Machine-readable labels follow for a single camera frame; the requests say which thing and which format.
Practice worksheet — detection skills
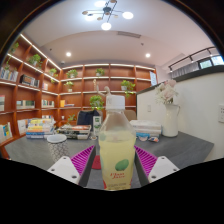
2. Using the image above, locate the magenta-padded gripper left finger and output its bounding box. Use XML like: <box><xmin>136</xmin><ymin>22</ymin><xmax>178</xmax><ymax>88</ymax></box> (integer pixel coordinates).
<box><xmin>47</xmin><ymin>144</ymin><xmax>98</xmax><ymax>188</ymax></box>

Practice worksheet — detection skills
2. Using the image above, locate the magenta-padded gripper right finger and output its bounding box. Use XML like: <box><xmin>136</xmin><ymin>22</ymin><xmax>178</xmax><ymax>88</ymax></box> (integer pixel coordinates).
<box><xmin>134</xmin><ymin>145</ymin><xmax>181</xmax><ymax>188</ymax></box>

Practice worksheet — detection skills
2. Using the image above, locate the clear bottle with yellow drink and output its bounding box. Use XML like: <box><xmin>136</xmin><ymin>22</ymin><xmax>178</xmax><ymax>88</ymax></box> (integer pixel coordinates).
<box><xmin>98</xmin><ymin>94</ymin><xmax>137</xmax><ymax>192</ymax></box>

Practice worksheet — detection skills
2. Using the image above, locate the stack of white tissue packs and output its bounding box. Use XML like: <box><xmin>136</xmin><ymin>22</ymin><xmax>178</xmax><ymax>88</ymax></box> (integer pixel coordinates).
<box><xmin>129</xmin><ymin>119</ymin><xmax>163</xmax><ymax>138</ymax></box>

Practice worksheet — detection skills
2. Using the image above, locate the stack of colourful books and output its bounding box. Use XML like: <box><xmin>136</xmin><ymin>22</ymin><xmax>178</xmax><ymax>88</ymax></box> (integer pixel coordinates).
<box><xmin>25</xmin><ymin>118</ymin><xmax>56</xmax><ymax>140</ymax></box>

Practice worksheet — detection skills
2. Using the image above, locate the white vase with pale flowers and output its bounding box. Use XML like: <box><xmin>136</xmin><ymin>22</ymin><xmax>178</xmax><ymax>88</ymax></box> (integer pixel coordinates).
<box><xmin>154</xmin><ymin>78</ymin><xmax>181</xmax><ymax>138</ymax></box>

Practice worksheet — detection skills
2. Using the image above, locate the small white green carton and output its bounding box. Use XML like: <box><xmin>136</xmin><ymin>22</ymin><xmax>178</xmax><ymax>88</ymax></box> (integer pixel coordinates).
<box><xmin>92</xmin><ymin>116</ymin><xmax>103</xmax><ymax>136</ymax></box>

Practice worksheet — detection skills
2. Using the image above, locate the dark office chair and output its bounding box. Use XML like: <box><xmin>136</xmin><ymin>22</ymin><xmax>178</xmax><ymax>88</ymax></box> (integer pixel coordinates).
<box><xmin>77</xmin><ymin>109</ymin><xmax>101</xmax><ymax>130</ymax></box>

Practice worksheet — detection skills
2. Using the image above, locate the tan upholstered chair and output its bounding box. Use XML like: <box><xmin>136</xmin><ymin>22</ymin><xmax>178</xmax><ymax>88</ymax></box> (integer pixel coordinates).
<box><xmin>124</xmin><ymin>109</ymin><xmax>138</xmax><ymax>122</ymax></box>

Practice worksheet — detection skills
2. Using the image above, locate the wooden shelf unit with books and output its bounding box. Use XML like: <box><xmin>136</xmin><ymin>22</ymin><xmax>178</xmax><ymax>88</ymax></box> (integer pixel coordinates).
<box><xmin>0</xmin><ymin>33</ymin><xmax>158</xmax><ymax>159</ymax></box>

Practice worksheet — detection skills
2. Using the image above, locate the grey curtain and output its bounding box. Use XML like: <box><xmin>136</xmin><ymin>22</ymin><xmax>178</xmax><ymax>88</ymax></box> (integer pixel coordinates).
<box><xmin>171</xmin><ymin>61</ymin><xmax>201</xmax><ymax>80</ymax></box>

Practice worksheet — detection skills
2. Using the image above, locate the window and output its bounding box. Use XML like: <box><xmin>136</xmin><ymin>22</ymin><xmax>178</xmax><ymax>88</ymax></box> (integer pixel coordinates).
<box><xmin>199</xmin><ymin>54</ymin><xmax>224</xmax><ymax>70</ymax></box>

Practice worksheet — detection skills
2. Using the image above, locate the branched ceiling lamp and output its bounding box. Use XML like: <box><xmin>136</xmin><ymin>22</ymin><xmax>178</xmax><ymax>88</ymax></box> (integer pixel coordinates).
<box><xmin>82</xmin><ymin>0</ymin><xmax>135</xmax><ymax>32</ymax></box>

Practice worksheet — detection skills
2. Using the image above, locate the white wall socket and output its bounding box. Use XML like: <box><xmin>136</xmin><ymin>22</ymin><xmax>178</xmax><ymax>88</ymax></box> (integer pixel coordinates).
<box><xmin>218</xmin><ymin>104</ymin><xmax>224</xmax><ymax>123</ymax></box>

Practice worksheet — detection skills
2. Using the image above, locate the black ceiling track light rail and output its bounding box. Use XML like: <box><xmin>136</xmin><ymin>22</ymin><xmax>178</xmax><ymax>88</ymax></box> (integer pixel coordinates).
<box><xmin>168</xmin><ymin>46</ymin><xmax>221</xmax><ymax>72</ymax></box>

